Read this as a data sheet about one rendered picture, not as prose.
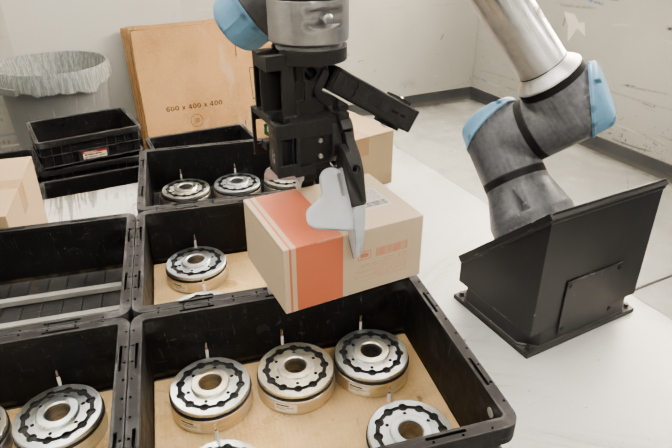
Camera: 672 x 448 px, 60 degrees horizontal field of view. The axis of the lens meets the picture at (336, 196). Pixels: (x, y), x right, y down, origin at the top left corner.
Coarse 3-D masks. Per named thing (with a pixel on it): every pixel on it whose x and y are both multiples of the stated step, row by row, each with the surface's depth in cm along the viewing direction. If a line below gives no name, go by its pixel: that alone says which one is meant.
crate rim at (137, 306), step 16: (176, 208) 103; (192, 208) 103; (208, 208) 104; (144, 224) 98; (144, 240) 94; (144, 256) 90; (256, 288) 82; (160, 304) 78; (176, 304) 78; (192, 304) 78
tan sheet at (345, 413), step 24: (168, 384) 79; (336, 384) 79; (408, 384) 79; (432, 384) 79; (168, 408) 75; (264, 408) 75; (336, 408) 75; (360, 408) 75; (168, 432) 72; (240, 432) 72; (264, 432) 72; (288, 432) 72; (312, 432) 72; (336, 432) 72; (360, 432) 72
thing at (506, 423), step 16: (416, 288) 82; (208, 304) 79; (224, 304) 78; (240, 304) 78; (432, 304) 78; (144, 320) 75; (160, 320) 76; (448, 320) 75; (448, 336) 73; (464, 352) 70; (128, 368) 67; (480, 368) 67; (128, 384) 65; (480, 384) 66; (128, 400) 63; (496, 400) 63; (128, 416) 61; (512, 416) 61; (128, 432) 59; (448, 432) 59; (464, 432) 59; (480, 432) 59; (496, 432) 60; (512, 432) 61
